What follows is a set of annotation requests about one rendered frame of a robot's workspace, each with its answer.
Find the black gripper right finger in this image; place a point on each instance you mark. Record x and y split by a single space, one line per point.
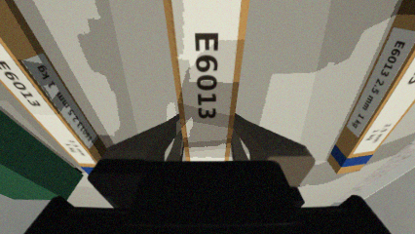
294 158

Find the dark green flat block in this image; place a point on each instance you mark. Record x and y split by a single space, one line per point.
29 170

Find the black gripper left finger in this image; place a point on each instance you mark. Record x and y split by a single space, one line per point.
151 145

